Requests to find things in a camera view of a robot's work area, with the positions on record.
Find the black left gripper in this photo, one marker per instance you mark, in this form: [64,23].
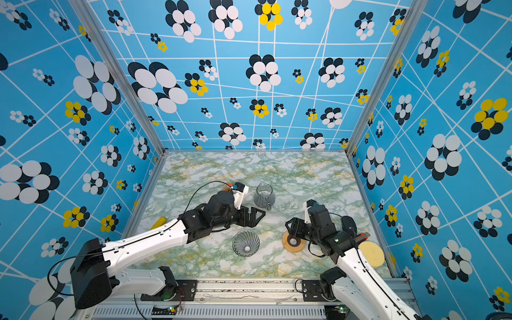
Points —
[254,221]

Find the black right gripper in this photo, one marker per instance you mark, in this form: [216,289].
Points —
[297,226]

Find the round wooden dripper holder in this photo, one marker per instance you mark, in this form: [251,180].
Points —
[293,244]

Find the ribbed glass dripper cone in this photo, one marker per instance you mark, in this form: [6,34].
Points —
[246,243]

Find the clear glass carafe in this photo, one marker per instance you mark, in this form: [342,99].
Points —
[264,196]

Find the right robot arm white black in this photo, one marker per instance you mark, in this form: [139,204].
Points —
[353,281]

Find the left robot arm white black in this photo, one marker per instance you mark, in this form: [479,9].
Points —
[104,270]

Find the black orange tool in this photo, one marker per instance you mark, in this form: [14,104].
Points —
[362,236]

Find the round yellow sponge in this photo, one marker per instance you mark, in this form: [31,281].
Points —
[373,253]

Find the right green circuit board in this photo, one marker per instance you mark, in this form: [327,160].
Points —
[336,312]

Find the green circuit board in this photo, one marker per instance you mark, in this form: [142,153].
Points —
[162,311]
[336,312]

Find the yellow plastic block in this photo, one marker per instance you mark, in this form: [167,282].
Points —
[160,222]

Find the left green circuit board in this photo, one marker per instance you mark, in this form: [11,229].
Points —
[162,311]

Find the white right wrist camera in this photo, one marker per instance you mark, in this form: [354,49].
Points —
[306,206]

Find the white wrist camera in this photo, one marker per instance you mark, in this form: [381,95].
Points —
[306,206]
[239,191]

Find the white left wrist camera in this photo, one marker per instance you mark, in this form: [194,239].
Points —
[239,191]

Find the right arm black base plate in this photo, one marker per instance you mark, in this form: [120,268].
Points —
[320,290]

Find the aluminium front frame rail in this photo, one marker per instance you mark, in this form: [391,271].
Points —
[220,298]

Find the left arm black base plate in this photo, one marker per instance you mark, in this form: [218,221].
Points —
[184,290]

